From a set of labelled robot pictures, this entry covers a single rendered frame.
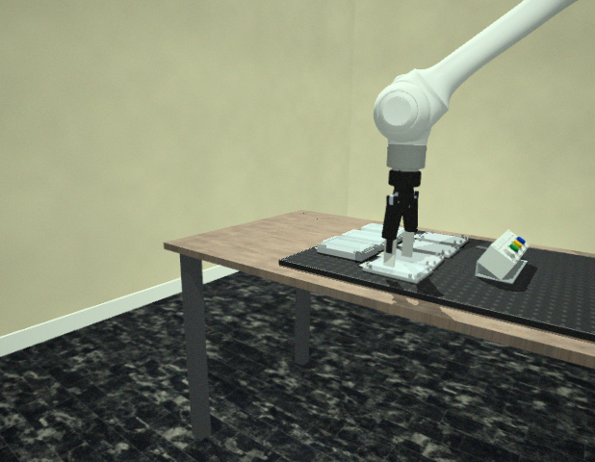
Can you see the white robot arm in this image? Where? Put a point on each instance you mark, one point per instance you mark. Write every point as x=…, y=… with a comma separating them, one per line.
x=404, y=112

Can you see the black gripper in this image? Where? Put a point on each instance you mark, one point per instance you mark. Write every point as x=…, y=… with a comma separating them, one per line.
x=404, y=183

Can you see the white button panel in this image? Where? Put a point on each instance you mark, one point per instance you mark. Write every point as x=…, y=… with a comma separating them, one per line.
x=500, y=259

